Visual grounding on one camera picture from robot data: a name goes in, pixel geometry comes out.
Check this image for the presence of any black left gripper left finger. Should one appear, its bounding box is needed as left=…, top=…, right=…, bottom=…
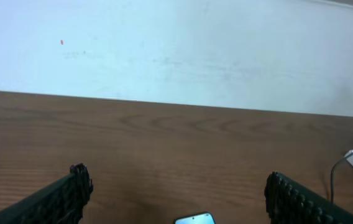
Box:
left=0, top=163, right=93, bottom=224

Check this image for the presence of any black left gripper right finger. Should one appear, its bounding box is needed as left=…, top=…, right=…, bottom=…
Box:
left=264, top=172, right=353, bottom=224

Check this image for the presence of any black charging cable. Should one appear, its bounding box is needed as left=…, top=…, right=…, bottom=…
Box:
left=329, top=150, right=353, bottom=203

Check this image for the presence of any blue Galaxy smartphone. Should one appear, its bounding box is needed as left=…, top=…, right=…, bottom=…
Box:
left=173, top=212, right=216, bottom=224

